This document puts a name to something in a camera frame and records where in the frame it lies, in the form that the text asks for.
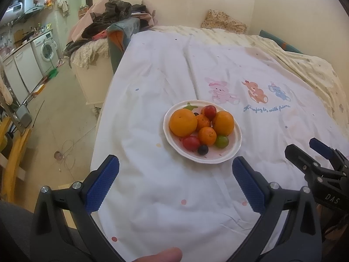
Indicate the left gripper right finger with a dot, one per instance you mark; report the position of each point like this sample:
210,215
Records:
265,201

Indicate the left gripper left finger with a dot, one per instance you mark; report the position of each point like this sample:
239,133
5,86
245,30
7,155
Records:
88,199

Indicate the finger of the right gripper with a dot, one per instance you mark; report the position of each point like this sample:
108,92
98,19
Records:
303,161
334,156

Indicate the small orange tangerine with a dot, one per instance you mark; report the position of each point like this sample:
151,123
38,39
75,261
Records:
202,121
207,136

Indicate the large yellow-orange orange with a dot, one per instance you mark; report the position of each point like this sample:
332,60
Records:
223,123

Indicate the red cherry tomato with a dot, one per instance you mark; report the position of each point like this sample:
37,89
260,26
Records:
209,111
191,143

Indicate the large dark orange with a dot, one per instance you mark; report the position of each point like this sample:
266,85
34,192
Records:
183,122

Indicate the person's left hand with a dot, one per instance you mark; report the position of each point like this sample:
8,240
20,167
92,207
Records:
173,254

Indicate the pink strawberry plate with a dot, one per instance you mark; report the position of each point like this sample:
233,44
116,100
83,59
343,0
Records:
215,155

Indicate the white cartoon bed sheet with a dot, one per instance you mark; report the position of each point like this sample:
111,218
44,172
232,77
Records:
161,199

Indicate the wooden chair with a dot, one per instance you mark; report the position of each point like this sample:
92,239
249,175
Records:
10,169

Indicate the cream floral blanket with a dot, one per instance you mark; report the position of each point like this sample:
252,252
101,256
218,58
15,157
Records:
314,71

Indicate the white bedside cabinet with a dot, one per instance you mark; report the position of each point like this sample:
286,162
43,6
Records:
95,81

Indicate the white kitchen cabinets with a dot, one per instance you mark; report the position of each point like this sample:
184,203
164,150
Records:
22,72

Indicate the white washing machine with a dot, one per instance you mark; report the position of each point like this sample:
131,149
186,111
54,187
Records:
45,51

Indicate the floral pillow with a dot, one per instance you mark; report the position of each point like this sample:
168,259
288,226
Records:
220,20

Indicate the pile of clothes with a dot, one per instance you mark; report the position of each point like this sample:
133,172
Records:
106,30

